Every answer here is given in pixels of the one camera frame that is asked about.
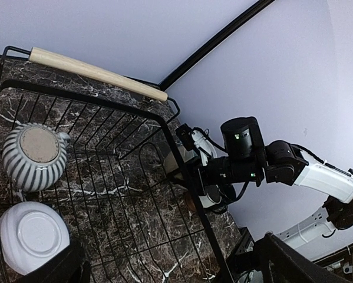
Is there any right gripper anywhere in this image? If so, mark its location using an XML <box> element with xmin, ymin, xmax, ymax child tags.
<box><xmin>190</xmin><ymin>157</ymin><xmax>264</xmax><ymax>189</ymax></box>

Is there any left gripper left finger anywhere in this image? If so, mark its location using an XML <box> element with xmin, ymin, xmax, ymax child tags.
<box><xmin>17</xmin><ymin>241</ymin><xmax>91</xmax><ymax>282</ymax></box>

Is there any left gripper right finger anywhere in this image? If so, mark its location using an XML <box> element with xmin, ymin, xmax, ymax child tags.
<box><xmin>258</xmin><ymin>233</ymin><xmax>346</xmax><ymax>282</ymax></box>

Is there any white ceramic bowl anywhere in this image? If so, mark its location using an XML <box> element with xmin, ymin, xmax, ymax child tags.
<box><xmin>0</xmin><ymin>201</ymin><xmax>70</xmax><ymax>275</ymax></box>

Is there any beige ceramic bowl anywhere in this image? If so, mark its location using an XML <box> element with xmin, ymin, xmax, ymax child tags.
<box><xmin>163</xmin><ymin>146</ymin><xmax>196</xmax><ymax>190</ymax></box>

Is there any striped grey white bowl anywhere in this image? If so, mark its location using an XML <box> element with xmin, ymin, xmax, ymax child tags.
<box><xmin>2</xmin><ymin>123</ymin><xmax>71</xmax><ymax>193</ymax></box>

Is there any white cup brown band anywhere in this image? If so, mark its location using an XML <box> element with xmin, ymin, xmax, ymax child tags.
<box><xmin>183</xmin><ymin>185</ymin><xmax>222</xmax><ymax>212</ymax></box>

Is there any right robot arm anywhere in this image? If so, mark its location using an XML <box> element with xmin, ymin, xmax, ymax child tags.
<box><xmin>187</xmin><ymin>117</ymin><xmax>353</xmax><ymax>259</ymax></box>

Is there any black wire dish rack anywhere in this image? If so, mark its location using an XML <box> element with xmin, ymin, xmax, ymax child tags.
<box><xmin>0</xmin><ymin>56</ymin><xmax>238</xmax><ymax>282</ymax></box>

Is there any black right frame post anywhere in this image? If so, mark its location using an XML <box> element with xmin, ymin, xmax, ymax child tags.
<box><xmin>159</xmin><ymin>0</ymin><xmax>275</xmax><ymax>91</ymax></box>

